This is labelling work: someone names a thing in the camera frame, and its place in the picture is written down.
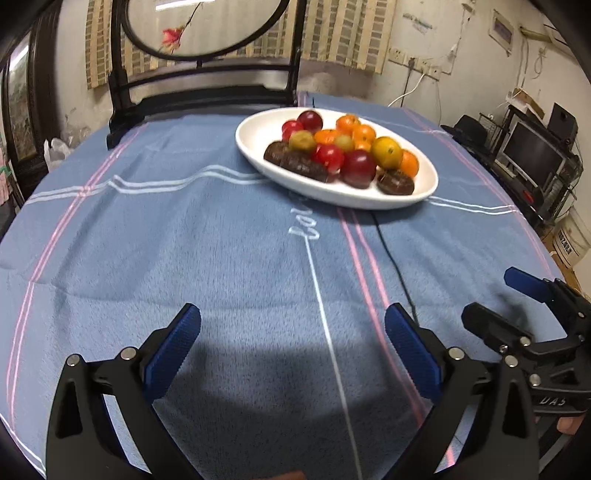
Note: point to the white plastic bucket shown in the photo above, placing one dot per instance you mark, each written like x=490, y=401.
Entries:
x=570, y=237

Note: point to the brown kiwi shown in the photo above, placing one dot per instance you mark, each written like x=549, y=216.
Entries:
x=395, y=182
x=276, y=151
x=304, y=165

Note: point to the blue striped tablecloth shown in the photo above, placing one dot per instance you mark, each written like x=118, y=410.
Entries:
x=184, y=230

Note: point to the person's right hand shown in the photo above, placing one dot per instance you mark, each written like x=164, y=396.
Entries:
x=571, y=423

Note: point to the small red plum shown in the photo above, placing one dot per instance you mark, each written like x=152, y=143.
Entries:
x=291, y=127
x=328, y=156

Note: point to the computer monitor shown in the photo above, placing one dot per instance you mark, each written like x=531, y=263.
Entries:
x=531, y=150

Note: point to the mandarin orange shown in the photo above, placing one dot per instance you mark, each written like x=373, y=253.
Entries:
x=410, y=164
x=362, y=146
x=364, y=134
x=347, y=123
x=328, y=137

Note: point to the cardboard box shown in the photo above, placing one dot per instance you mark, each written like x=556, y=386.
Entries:
x=526, y=99

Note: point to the white wall electrical box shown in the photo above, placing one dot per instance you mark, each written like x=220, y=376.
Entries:
x=502, y=25

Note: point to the black shelf rack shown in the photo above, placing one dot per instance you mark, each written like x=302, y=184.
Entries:
x=549, y=194

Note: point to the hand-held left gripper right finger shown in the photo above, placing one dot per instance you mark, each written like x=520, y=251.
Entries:
x=413, y=355

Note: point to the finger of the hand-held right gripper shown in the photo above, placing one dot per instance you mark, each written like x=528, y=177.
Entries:
x=494, y=325
x=526, y=281

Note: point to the yellow green plum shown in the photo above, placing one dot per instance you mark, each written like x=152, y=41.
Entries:
x=344, y=143
x=302, y=141

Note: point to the black hat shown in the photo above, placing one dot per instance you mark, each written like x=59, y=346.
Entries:
x=466, y=129

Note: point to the dark wooden cabinet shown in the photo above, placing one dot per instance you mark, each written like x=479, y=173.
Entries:
x=23, y=101

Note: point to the white oval plate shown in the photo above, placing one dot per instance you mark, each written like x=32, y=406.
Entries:
x=258, y=134

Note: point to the white plastic bag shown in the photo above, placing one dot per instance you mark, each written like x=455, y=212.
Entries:
x=57, y=151

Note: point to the large orange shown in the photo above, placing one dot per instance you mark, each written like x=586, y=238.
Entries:
x=387, y=152

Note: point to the dark red plum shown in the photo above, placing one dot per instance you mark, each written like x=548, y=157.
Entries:
x=358, y=167
x=309, y=120

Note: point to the black speaker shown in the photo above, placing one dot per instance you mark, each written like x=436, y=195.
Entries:
x=562, y=122

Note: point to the white power strip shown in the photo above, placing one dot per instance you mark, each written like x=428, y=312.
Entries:
x=413, y=61

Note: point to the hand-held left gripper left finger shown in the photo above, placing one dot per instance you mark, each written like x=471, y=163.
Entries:
x=173, y=350

